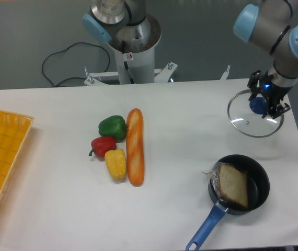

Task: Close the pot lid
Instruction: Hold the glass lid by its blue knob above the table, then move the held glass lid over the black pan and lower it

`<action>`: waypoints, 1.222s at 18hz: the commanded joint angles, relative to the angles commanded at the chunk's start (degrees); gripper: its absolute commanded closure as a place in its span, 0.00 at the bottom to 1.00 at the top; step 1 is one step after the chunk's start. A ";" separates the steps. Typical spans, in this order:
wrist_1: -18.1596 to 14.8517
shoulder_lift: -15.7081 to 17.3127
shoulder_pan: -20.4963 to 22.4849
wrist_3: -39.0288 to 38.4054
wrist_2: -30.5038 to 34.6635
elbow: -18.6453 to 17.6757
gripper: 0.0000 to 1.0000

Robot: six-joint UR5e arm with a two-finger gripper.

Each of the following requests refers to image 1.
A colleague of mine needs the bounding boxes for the black cable on floor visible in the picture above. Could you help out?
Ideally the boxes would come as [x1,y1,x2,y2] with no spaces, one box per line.
[41,42,111,87]

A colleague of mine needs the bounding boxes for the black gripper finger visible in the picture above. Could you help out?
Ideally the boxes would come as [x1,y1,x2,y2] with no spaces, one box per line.
[261,102,290,119]
[247,70,262,101]

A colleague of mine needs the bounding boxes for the green toy bell pepper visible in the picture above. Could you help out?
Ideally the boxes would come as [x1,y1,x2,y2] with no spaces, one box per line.
[98,115,128,142]

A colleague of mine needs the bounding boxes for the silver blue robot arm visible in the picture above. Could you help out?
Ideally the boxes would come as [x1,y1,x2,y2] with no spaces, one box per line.
[233,1,298,119]

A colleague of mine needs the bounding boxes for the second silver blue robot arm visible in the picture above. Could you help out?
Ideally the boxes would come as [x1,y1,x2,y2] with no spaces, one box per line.
[83,1,146,43]

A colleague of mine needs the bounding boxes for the red toy bell pepper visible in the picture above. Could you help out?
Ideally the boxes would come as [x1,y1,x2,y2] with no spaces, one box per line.
[88,136,117,158]

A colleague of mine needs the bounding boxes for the orange toy baguette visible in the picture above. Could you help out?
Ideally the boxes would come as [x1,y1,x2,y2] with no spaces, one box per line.
[126,108,145,187]

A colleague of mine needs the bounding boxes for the bagged bread slice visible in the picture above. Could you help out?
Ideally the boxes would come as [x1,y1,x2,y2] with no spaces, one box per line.
[203,162,248,211]

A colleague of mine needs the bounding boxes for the yellow toy bell pepper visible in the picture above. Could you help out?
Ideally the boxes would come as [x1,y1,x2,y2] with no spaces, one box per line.
[105,149,126,181]

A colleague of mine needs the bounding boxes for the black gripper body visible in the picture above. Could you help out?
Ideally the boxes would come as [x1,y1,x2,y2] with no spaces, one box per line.
[259,68,290,110]

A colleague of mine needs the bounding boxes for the black pot blue handle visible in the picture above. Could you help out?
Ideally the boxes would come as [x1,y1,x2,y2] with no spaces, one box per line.
[186,154,270,250]

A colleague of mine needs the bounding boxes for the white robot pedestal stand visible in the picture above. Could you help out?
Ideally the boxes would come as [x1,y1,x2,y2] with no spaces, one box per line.
[83,14,231,86]

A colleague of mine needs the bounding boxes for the glass pot lid blue knob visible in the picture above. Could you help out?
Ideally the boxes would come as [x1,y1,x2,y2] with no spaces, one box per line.
[227,89,285,139]

